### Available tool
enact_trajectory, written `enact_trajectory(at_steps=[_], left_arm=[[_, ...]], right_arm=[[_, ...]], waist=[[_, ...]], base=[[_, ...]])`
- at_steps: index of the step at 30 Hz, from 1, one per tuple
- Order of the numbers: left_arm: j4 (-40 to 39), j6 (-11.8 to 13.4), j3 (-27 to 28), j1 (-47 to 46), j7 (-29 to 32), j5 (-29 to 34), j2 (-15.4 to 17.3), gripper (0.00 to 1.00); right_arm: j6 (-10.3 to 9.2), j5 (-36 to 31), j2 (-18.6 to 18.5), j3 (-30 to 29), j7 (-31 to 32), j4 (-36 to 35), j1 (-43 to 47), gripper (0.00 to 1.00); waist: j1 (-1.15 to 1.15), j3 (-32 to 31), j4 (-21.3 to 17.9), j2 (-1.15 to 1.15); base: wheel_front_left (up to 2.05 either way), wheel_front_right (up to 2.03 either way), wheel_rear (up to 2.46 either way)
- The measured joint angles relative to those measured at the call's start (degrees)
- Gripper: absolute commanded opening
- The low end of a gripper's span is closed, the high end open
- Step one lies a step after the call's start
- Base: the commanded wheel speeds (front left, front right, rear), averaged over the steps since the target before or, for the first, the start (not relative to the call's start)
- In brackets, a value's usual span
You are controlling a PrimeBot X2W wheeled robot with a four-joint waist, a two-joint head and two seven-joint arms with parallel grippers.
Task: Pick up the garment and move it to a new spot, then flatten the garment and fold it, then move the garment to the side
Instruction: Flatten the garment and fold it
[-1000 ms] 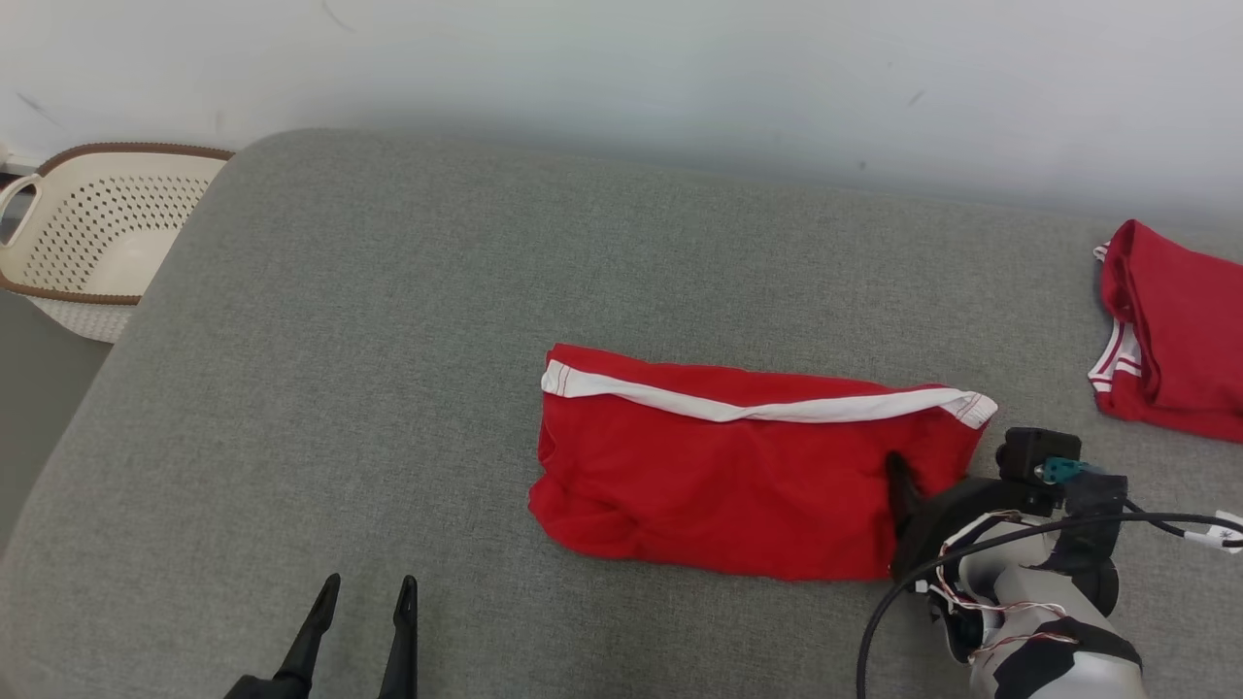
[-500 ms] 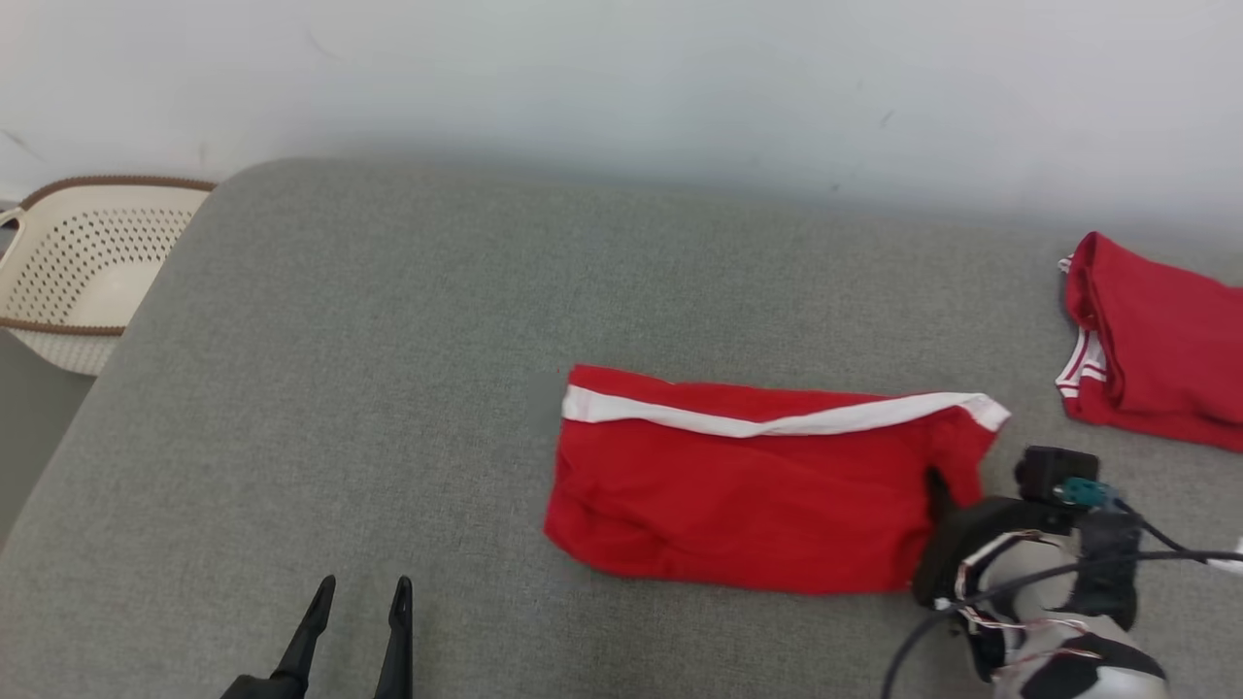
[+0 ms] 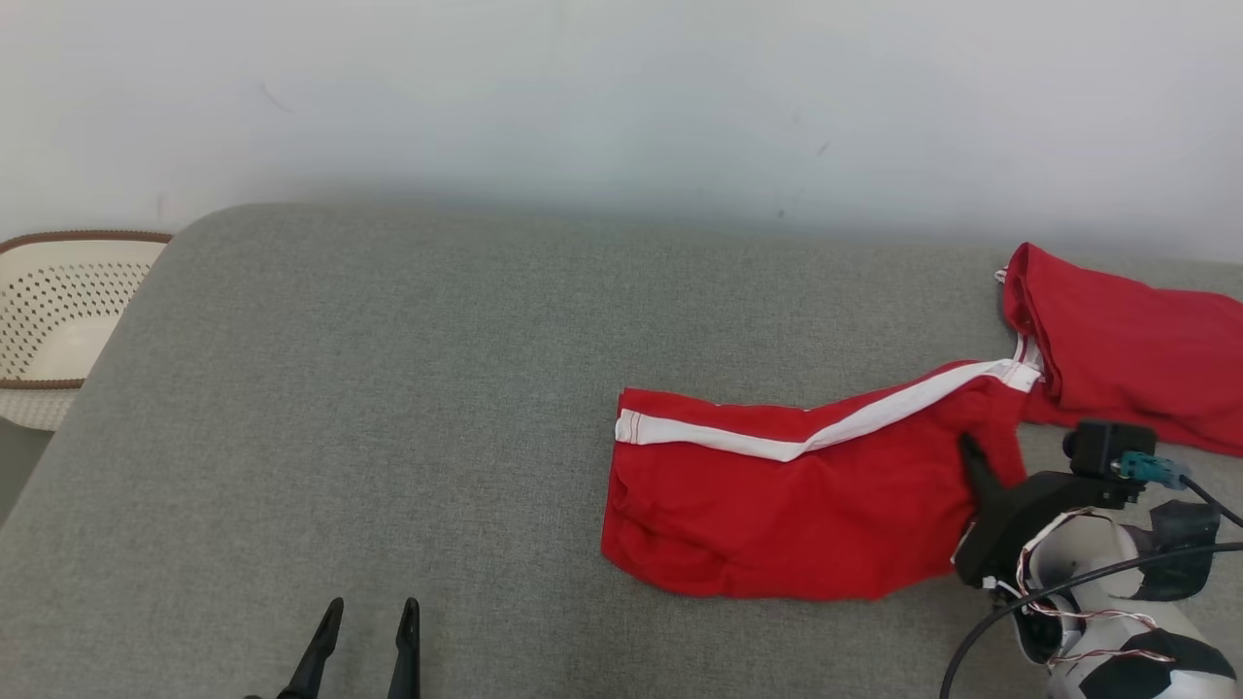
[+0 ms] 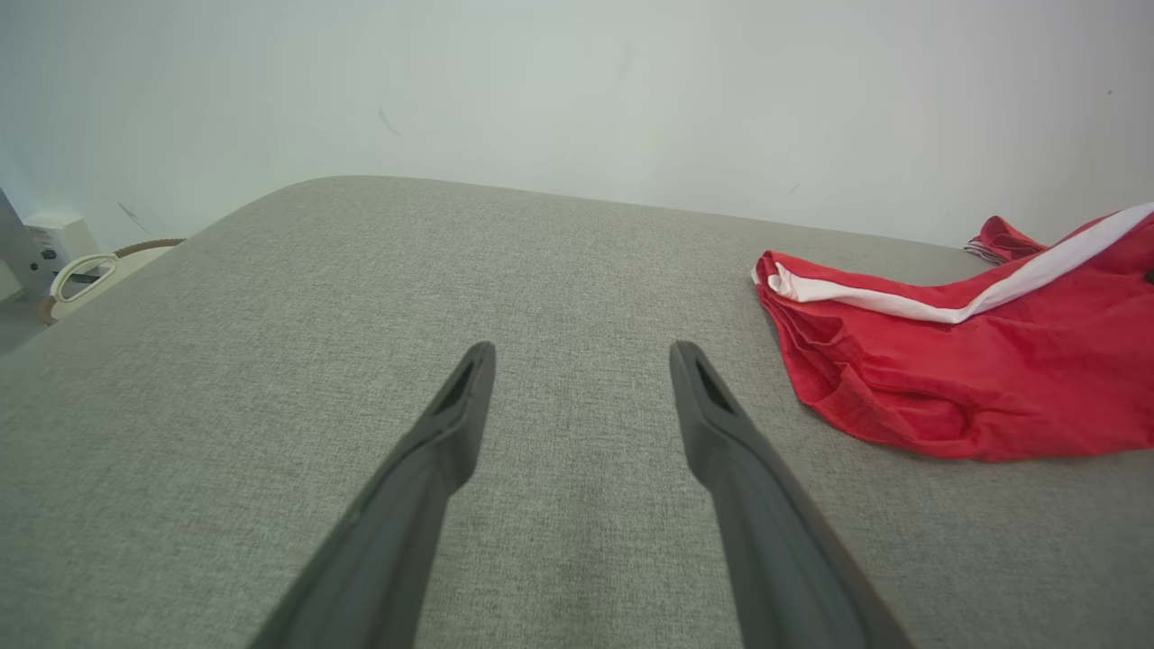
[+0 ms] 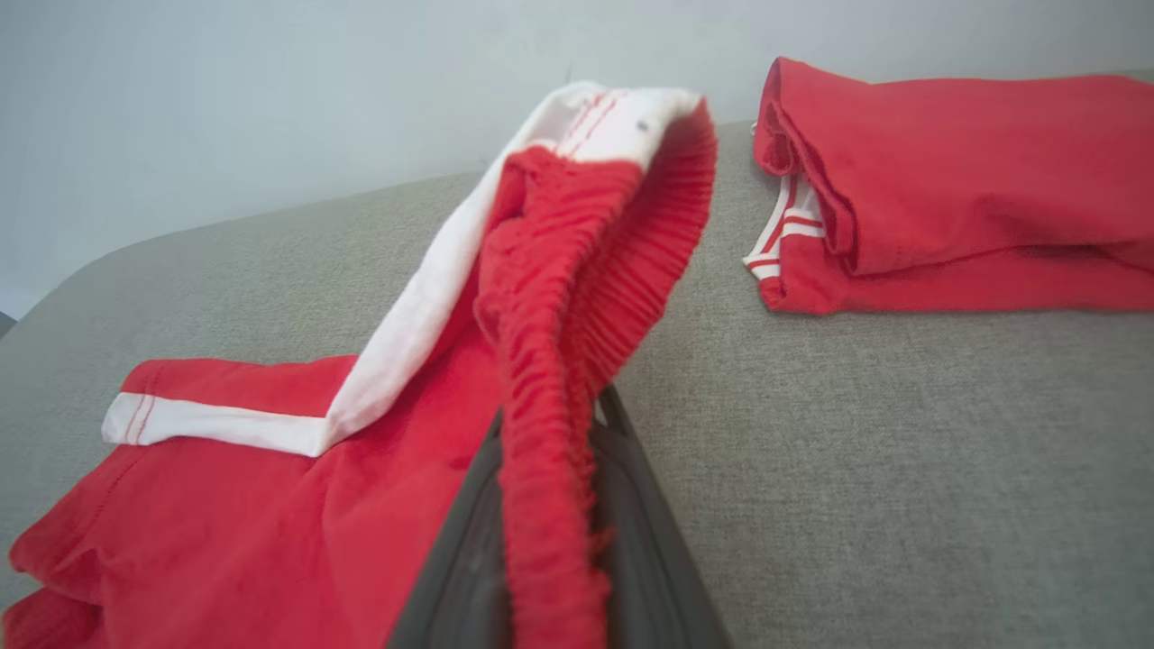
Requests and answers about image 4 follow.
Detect red shorts with white stripe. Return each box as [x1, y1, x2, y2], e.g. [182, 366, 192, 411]
[753, 203, 1154, 462]

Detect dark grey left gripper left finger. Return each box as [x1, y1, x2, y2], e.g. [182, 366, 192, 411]
[251, 341, 497, 649]

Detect white power box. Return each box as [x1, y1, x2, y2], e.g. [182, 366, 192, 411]
[23, 214, 100, 271]

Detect grey panel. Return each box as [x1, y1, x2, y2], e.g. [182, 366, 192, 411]
[0, 187, 50, 303]

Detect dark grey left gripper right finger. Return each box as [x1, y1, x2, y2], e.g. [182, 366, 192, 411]
[670, 341, 911, 649]

